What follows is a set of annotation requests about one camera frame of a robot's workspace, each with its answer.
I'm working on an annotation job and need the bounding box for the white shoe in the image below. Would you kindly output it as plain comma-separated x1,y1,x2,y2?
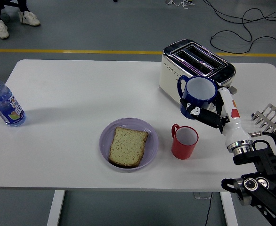
18,10,41,26
0,20,10,40

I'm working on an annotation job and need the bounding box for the thin black cable under table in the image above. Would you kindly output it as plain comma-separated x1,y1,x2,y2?
203,192,213,226

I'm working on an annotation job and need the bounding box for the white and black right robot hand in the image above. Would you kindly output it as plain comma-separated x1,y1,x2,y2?
179,87,252,147

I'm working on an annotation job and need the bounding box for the cream and chrome toaster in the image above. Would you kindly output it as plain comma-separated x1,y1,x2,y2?
158,39,238,113

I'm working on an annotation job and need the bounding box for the blue enamel cup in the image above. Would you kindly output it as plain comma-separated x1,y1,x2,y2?
177,75,218,120

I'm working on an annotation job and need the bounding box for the black floor cable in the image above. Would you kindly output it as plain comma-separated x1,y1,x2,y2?
210,29,276,54
203,0,276,31

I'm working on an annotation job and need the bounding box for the slice of bread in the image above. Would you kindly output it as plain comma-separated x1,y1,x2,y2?
108,126,149,169

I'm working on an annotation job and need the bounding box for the metal toast rack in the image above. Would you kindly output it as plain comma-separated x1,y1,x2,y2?
250,103,276,137

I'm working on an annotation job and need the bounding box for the grey bracket under table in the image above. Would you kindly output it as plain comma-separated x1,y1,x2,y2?
194,192,213,200

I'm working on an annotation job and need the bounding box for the black chair base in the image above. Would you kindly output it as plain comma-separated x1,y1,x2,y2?
0,0,20,9

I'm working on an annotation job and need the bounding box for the white floor cable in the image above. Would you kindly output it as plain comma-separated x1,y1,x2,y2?
165,0,195,10

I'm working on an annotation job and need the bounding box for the purple round plate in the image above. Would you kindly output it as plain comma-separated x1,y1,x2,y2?
99,117,160,173

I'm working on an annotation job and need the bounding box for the red enamel cup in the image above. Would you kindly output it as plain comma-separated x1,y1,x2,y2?
171,123,199,160

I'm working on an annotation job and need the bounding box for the clear bottle with blue cap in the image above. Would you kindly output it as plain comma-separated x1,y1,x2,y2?
0,73,26,128

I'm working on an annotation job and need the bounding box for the white table leg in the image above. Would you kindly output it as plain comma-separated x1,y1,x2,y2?
46,190,66,226
220,192,239,226

